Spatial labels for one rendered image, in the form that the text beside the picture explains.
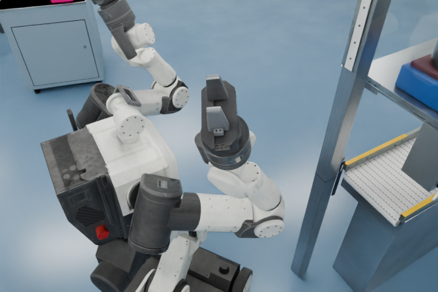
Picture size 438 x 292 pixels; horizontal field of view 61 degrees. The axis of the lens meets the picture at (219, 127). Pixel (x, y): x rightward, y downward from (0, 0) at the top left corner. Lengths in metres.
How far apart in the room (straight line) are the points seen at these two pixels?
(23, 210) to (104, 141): 1.66
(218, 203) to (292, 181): 1.64
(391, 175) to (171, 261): 0.96
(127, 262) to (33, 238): 1.33
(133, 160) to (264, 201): 0.33
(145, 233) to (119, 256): 0.35
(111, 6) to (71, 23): 2.03
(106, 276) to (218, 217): 0.44
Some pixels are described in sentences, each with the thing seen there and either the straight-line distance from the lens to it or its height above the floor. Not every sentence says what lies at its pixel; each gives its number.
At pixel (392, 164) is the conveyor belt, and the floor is 0.80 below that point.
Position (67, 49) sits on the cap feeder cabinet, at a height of 0.39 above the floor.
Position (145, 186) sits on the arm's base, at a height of 1.25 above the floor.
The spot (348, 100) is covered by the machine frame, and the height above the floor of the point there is 1.16.
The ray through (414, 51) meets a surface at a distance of 1.06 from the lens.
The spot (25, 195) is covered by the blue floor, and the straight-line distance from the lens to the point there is 2.70.
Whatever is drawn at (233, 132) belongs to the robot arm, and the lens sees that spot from 0.57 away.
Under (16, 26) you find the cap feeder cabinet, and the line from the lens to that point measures 3.23.
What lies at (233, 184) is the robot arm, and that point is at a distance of 0.73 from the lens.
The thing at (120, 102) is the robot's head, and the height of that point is 1.33.
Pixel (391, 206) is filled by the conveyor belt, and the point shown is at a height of 0.80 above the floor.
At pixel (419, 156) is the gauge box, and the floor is 1.10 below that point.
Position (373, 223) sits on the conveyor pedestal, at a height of 0.53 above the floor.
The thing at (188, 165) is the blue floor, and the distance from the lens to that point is 2.58.
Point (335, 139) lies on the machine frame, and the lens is 1.37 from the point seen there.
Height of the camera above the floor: 1.88
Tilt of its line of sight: 41 degrees down
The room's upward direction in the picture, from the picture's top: straight up
